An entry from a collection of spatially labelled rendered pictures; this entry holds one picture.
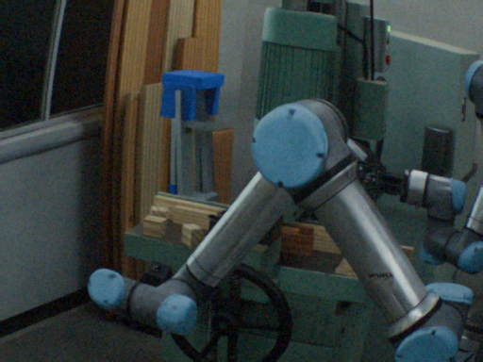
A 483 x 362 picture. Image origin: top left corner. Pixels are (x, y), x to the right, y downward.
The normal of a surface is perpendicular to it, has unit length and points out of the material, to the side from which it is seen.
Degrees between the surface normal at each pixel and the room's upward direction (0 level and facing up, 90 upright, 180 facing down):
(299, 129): 85
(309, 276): 90
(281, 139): 84
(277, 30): 90
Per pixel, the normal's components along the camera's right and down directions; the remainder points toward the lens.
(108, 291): -0.24, -0.30
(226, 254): -0.07, 0.41
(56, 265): 0.88, 0.20
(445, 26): -0.47, 0.17
